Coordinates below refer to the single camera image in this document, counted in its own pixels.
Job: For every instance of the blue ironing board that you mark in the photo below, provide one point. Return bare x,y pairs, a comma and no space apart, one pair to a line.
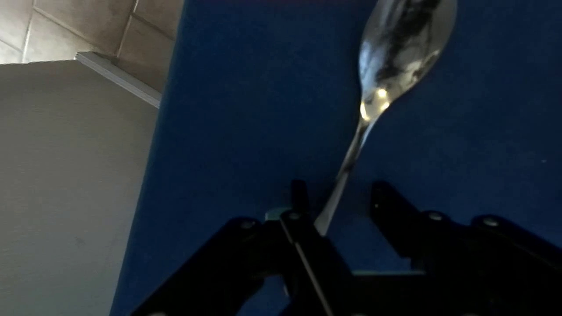
247,116

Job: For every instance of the white baseboard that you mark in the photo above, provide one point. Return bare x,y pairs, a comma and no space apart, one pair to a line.
117,76

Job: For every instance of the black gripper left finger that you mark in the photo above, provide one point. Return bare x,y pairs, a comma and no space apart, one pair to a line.
305,264

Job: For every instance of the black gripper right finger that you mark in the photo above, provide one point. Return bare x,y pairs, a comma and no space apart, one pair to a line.
468,269

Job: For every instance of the silver spoon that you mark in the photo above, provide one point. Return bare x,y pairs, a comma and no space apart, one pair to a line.
401,46

